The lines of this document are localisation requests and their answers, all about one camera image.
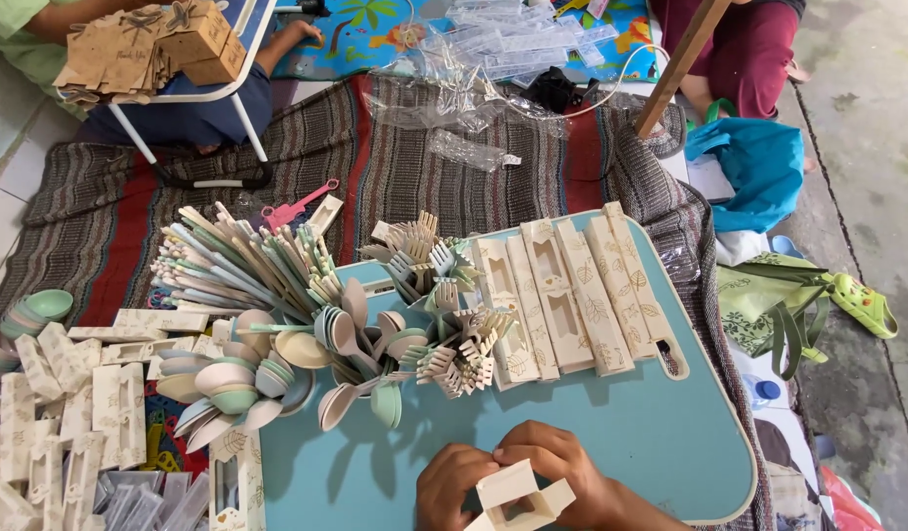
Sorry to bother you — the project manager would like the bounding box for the person's left hand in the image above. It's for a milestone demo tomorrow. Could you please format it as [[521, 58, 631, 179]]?
[[415, 443, 501, 531]]

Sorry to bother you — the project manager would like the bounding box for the person's right hand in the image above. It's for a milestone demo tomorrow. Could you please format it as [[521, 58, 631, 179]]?
[[494, 420, 626, 529]]

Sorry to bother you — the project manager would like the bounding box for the small cream folding box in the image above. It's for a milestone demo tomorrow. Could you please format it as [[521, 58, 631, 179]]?
[[465, 458, 577, 531]]

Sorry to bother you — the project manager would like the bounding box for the light blue lap table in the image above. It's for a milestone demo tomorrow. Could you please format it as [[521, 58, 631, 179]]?
[[258, 209, 759, 531]]

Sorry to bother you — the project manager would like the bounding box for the pile of pastel forks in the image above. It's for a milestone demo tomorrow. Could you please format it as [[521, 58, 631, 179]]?
[[357, 210, 518, 400]]

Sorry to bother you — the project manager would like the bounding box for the row of leaf-print cutlery boxes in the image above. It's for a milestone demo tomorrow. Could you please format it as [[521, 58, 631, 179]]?
[[471, 201, 678, 392]]

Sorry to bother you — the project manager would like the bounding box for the pile of pastel spoons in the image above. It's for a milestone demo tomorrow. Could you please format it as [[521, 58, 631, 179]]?
[[154, 276, 427, 455]]

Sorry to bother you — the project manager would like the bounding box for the cream windowed cutlery box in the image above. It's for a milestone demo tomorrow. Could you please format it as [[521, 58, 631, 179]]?
[[208, 427, 268, 531]]

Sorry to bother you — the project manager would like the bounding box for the blue-capped water bottle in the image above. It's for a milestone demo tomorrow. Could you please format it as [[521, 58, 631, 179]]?
[[741, 372, 784, 412]]

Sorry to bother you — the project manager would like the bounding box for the green leaf-print tote bag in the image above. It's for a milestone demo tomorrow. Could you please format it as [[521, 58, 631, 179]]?
[[717, 251, 833, 382]]

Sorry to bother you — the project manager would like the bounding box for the heap of colourful plastic pieces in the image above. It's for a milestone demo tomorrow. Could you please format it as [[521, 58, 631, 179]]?
[[140, 382, 212, 482]]

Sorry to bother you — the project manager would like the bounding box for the red plastic bag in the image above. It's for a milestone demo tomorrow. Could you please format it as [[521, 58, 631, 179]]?
[[818, 464, 887, 531]]

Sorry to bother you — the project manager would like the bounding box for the stack of clear plastic cases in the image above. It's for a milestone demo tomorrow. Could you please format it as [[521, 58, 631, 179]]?
[[91, 468, 212, 531]]

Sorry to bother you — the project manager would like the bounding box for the pile of pastel chopsticks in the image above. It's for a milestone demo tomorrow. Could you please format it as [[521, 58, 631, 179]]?
[[149, 201, 346, 327]]

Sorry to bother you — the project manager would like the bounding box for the light blue sandal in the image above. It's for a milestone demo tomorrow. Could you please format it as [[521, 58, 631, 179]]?
[[767, 234, 807, 260]]

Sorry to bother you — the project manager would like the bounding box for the striped woven rug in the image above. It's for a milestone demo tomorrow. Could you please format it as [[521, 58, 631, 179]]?
[[0, 72, 778, 531]]

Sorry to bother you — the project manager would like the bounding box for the pink plastic tool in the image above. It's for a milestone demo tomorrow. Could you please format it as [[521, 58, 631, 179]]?
[[260, 177, 341, 234]]

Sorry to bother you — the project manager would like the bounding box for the white paper sheet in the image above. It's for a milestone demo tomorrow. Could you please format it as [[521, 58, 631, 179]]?
[[685, 153, 737, 205]]

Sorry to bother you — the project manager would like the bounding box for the green clog sandal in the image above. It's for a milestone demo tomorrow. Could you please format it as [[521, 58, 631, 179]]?
[[826, 272, 900, 341]]

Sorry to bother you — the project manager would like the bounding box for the blue plastic bag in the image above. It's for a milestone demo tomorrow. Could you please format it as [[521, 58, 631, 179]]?
[[683, 116, 806, 236]]

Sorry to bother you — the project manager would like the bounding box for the heap of cream flat boxes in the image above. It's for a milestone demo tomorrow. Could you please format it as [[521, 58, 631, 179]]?
[[0, 307, 213, 531]]

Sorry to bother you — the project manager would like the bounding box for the wooden stick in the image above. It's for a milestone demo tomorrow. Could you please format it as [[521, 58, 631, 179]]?
[[634, 0, 733, 140]]

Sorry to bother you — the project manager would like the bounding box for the pile of clear plastic sleeves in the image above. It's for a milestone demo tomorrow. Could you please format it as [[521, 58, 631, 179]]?
[[364, 0, 622, 175]]

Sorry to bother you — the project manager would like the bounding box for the stack of pastel bowls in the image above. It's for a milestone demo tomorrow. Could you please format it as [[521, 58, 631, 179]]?
[[0, 288, 76, 393]]

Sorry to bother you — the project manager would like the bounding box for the colourful play mat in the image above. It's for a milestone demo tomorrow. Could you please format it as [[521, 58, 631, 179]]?
[[270, 0, 662, 84]]

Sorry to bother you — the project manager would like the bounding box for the white-framed folding table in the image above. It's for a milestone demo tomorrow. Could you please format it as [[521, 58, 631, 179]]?
[[56, 0, 279, 190]]

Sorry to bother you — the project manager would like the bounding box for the pile of brown kraft boxes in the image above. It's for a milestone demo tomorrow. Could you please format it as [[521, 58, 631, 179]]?
[[53, 0, 247, 113]]

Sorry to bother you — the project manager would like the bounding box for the white cable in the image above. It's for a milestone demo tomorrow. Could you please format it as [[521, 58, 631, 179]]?
[[561, 43, 671, 123]]

